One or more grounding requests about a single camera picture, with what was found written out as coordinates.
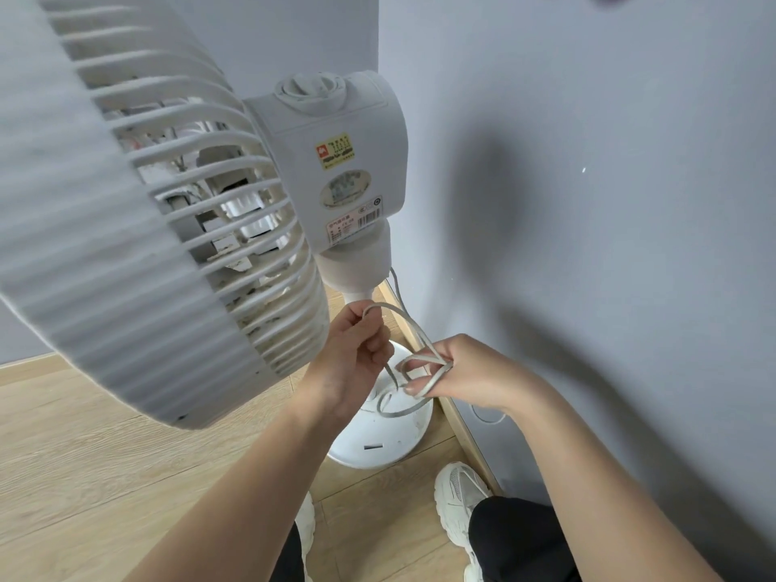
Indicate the person's right hand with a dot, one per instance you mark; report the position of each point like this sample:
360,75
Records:
479,372

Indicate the person's left hand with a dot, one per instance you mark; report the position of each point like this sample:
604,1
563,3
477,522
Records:
345,363

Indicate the person's left thumb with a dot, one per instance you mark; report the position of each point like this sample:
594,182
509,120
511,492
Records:
362,313

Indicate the person's right thumb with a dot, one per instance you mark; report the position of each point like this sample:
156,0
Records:
427,384

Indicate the person's right forearm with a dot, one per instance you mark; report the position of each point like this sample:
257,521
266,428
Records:
600,490

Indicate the person's left forearm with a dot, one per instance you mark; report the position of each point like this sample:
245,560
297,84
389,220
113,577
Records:
254,497

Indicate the wooden baseboard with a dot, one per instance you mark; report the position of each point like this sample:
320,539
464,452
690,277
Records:
462,433

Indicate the white sneaker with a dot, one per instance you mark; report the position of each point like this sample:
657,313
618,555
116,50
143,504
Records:
306,527
458,497

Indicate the white standing fan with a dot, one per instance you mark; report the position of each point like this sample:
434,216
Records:
339,145

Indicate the black trousers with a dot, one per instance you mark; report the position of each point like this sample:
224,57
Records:
515,542

